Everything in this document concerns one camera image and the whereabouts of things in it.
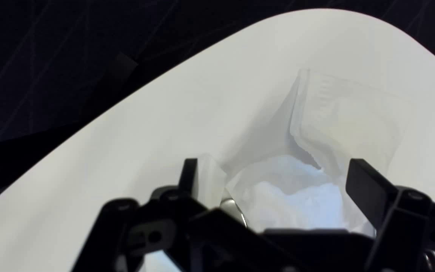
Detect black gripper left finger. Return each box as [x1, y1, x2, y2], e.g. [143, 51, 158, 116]
[178, 158, 198, 195]

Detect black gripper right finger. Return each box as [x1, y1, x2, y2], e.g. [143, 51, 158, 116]
[346, 158, 398, 229]

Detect silver spoon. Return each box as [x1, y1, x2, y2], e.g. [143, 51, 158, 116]
[220, 198, 247, 225]

